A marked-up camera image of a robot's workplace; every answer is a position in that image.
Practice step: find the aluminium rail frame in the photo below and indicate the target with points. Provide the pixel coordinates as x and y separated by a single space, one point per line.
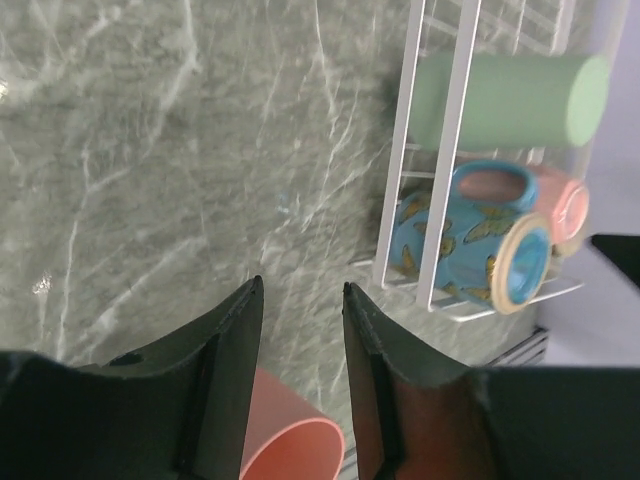
530 351

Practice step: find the green tumbler cup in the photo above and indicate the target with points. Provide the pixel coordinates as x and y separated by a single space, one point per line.
530 101

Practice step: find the white wire dish rack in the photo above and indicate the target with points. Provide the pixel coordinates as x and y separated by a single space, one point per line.
468 21

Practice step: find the blue butterfly mug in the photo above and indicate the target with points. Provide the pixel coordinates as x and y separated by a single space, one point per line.
495 248

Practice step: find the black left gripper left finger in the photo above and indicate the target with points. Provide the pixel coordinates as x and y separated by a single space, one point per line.
176 408

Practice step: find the coral pink tumbler cup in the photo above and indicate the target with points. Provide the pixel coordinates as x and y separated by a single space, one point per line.
287 438

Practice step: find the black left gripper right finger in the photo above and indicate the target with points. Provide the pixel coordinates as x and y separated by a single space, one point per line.
419 414

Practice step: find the pink faceted mug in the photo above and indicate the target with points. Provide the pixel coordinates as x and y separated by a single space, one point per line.
564 201

